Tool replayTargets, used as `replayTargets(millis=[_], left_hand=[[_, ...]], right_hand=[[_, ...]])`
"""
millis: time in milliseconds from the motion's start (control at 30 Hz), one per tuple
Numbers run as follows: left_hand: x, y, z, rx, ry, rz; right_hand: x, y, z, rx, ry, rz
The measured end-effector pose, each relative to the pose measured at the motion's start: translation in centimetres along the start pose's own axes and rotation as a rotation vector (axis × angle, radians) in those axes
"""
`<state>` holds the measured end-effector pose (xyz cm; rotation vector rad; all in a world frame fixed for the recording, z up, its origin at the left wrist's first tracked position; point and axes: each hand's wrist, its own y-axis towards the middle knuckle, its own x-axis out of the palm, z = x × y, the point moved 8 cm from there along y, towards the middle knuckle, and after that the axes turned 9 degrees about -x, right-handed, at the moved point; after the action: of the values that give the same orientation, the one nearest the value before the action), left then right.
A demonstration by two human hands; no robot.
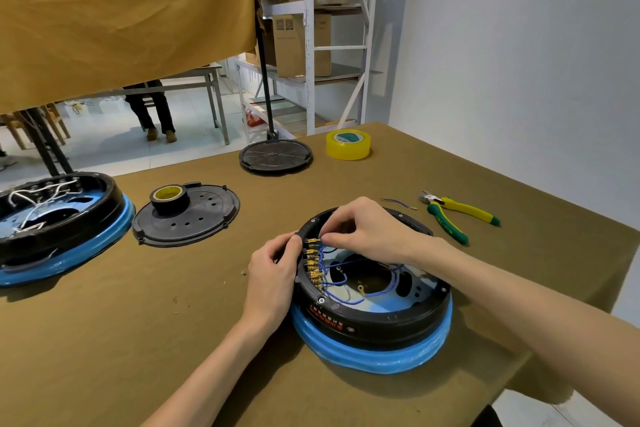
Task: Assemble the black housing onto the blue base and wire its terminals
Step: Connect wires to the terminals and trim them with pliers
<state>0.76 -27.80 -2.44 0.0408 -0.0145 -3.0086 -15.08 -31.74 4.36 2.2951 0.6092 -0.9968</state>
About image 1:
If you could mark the yellow tape roll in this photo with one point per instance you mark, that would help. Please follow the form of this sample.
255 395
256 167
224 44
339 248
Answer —
348 146

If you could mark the grey metal table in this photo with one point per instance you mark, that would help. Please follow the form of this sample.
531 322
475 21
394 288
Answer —
212 86

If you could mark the black round cover plate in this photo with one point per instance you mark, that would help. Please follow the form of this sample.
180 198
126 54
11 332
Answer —
200 216

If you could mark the person's left thumb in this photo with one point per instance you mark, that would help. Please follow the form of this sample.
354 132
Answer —
294 254

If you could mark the black stand pole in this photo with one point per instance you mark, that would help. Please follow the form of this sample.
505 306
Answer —
265 86

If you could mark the small cardboard box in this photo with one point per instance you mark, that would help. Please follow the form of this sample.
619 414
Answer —
295 44

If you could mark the person's right forearm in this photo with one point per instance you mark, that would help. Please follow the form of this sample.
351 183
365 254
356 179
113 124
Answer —
530 311

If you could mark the black tape roll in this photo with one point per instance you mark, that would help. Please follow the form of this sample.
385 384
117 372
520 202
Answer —
170 199

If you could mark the white metal shelf rack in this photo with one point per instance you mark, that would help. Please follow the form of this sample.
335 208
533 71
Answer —
310 41

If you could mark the person's right hand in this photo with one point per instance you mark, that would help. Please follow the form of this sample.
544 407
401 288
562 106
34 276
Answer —
380 234

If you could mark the person's right thumb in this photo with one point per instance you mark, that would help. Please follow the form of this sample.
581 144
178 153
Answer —
345 240

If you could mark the olive table cloth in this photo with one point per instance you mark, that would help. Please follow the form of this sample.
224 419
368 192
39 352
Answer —
150 331

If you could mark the black tripod legs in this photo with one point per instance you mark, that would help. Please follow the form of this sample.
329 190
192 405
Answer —
45 146

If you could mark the red white bag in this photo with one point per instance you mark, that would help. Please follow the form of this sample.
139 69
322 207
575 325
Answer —
254 119

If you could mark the wooden chair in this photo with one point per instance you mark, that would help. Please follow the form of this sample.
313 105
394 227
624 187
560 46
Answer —
55 121

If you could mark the person's left hand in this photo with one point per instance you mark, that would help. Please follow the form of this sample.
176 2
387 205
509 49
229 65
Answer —
267 281

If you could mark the yellow green pliers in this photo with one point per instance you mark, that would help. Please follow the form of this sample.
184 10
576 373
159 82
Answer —
450 221

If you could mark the tan hanging cloth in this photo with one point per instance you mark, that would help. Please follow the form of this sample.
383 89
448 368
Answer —
125 11

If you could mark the black round stand base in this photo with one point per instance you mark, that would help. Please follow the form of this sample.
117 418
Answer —
276 157

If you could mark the person's left forearm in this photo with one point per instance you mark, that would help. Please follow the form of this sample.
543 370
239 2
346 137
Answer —
210 376

